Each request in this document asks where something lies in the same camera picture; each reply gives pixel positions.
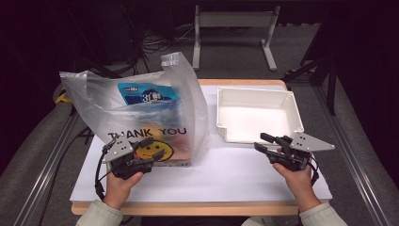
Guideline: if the white plastic bin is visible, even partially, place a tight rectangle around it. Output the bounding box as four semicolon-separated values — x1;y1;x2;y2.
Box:
215;87;305;145

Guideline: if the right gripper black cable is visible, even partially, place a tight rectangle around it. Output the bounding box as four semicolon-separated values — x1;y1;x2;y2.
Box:
309;156;321;186

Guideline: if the person's right hand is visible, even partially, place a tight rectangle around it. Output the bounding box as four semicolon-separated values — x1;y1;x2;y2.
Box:
272;147;322;214

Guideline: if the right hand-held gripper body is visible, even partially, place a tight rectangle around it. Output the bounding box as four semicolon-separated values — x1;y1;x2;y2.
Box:
266;131;336;172

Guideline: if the clear plastic shopping bag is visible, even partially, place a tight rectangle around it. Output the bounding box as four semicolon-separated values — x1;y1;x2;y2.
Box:
59;51;211;168

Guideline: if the black tripod stand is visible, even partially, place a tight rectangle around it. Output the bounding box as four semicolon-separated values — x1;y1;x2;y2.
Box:
280;56;339;116
67;56;123;79

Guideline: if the yellow black hazard tape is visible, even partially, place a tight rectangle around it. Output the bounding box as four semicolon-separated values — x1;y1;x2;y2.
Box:
55;90;73;105

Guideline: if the bundle of floor cables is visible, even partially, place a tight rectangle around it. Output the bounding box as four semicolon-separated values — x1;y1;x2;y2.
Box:
125;6;196;79

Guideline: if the blue snack pouch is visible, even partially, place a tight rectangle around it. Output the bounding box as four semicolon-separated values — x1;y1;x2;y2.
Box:
117;82;180;106

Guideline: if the white metal stand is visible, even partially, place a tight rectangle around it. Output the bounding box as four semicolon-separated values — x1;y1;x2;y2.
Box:
191;4;281;73

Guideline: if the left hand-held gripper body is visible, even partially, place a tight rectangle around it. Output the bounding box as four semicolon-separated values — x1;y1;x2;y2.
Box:
102;137;154;181

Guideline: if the aluminium floor rail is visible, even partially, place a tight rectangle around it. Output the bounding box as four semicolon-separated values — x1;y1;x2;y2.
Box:
313;86;393;226
12;112;79;226

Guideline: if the person's left hand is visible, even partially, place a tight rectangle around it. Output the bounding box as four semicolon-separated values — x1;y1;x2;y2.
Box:
103;170;145;211

